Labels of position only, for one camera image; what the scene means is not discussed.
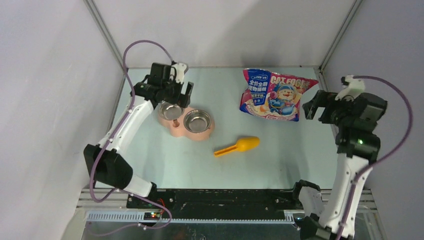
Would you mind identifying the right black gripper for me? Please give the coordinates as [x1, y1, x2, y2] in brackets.
[302, 89, 360, 129]

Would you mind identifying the pink double pet bowl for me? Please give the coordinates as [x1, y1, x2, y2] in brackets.
[158, 102, 215, 141]

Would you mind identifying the colourful cat food bag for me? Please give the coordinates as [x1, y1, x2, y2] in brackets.
[239, 68, 319, 122]

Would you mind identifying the yellow plastic scoop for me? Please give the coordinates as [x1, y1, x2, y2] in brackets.
[213, 136, 261, 157]

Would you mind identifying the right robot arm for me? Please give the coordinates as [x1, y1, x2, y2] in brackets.
[290, 90, 388, 240]

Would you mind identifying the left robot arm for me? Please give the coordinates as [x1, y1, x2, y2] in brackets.
[83, 61, 194, 208]

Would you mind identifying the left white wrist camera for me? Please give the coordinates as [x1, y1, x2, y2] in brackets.
[170, 61, 189, 85]

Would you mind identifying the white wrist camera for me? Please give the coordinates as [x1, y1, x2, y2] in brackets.
[170, 61, 189, 85]
[335, 74, 365, 102]

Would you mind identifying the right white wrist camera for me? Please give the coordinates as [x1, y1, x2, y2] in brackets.
[335, 74, 365, 102]

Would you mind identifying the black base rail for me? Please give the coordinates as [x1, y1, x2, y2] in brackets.
[126, 188, 303, 220]

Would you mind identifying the right aluminium frame post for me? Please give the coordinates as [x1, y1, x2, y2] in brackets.
[318, 0, 363, 75]

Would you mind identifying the aluminium frame post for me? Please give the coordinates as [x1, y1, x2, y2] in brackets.
[83, 0, 128, 73]
[318, 0, 363, 75]

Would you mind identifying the white cable duct strip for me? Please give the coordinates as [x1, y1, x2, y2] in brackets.
[86, 210, 295, 224]

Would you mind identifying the left aluminium frame post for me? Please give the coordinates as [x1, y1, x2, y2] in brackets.
[83, 0, 128, 73]

